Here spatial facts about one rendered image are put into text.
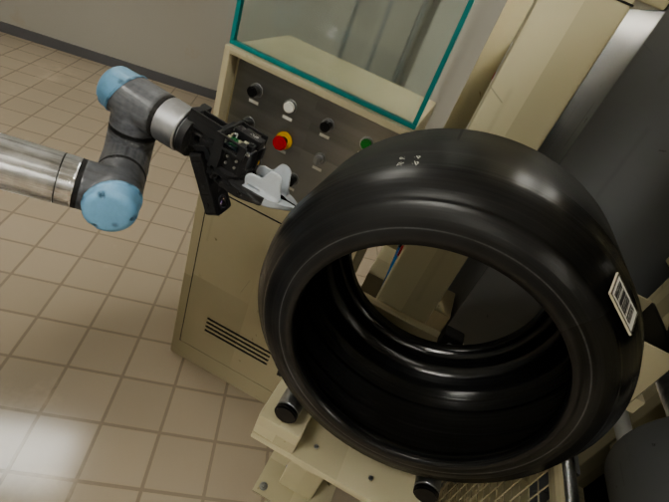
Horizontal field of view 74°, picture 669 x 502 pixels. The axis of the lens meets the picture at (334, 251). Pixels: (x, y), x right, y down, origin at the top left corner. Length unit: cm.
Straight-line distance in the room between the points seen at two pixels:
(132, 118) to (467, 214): 53
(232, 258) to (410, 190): 108
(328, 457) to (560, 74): 81
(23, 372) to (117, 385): 32
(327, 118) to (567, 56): 64
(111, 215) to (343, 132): 73
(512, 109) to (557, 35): 13
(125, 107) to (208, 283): 99
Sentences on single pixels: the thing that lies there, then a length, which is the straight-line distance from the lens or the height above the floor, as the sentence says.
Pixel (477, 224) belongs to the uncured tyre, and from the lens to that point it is 53.
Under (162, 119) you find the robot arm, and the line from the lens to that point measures 76.
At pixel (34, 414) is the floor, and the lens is 191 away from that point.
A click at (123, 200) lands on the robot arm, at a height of 121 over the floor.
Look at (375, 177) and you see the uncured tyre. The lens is 56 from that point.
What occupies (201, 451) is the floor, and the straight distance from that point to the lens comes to 182.
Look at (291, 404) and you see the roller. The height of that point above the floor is 92.
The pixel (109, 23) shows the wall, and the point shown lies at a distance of 462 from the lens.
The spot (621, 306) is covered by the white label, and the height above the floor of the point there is 138.
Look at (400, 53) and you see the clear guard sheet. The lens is 117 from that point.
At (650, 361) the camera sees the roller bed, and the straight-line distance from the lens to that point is 104.
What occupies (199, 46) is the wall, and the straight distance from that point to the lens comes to 441.
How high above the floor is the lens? 161
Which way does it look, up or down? 34 degrees down
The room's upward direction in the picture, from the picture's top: 23 degrees clockwise
